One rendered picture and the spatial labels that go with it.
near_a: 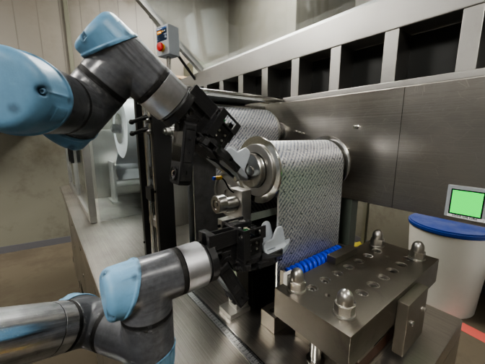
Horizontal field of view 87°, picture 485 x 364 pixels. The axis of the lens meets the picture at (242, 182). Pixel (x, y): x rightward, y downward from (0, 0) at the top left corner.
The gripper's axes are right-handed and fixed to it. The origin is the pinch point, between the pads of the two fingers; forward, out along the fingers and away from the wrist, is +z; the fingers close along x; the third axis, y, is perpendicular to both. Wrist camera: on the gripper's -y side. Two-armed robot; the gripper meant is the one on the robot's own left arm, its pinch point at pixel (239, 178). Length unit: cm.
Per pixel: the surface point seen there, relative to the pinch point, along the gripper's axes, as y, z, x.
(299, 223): -0.8, 15.4, -7.7
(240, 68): 52, 5, 48
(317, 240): -0.7, 25.0, -7.8
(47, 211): -85, 26, 331
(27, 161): -46, -22, 333
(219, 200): -6.3, -0.9, 0.7
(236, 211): -5.8, 5.5, 1.7
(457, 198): 19.9, 30.1, -30.1
